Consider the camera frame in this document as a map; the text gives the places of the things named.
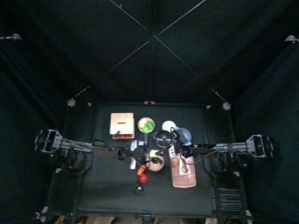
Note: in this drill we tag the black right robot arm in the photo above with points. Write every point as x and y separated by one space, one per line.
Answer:
234 146

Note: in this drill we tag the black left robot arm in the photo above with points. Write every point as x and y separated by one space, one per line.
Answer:
78 145

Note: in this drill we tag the white round plate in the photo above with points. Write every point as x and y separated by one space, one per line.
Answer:
169 125

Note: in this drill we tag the white plastic utensil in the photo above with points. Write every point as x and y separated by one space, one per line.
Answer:
172 151

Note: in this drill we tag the orange toy carrot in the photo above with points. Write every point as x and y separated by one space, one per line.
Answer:
141 170

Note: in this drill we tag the grey bowl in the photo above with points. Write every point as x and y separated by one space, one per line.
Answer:
185 136

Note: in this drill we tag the black round pot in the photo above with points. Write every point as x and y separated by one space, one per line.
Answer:
165 139

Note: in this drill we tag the red toy tomato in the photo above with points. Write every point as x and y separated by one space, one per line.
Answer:
143 178

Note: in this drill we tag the green yellow round paddle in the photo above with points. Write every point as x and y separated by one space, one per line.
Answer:
146 125

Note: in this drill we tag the pink rectangular tray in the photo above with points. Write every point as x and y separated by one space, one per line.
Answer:
185 180

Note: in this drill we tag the wooden box with red front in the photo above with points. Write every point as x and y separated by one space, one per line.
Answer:
122 125

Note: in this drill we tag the white label sticker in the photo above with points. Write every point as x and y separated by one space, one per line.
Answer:
230 199

